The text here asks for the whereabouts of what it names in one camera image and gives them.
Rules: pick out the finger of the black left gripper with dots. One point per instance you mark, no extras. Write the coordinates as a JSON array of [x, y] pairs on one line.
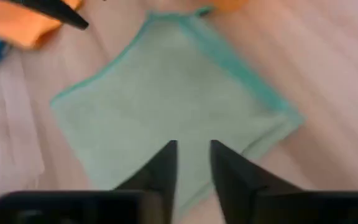
[[51, 9]]

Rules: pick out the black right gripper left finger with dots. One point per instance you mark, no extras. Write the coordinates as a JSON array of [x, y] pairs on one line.
[[160, 174]]

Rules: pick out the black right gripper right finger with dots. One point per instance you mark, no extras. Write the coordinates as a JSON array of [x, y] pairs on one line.
[[238, 186]]

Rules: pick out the green microfiber towel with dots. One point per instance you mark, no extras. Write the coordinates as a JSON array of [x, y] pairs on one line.
[[166, 93]]

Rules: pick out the orange microfiber towel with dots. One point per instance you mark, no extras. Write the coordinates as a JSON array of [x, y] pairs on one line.
[[17, 28]]

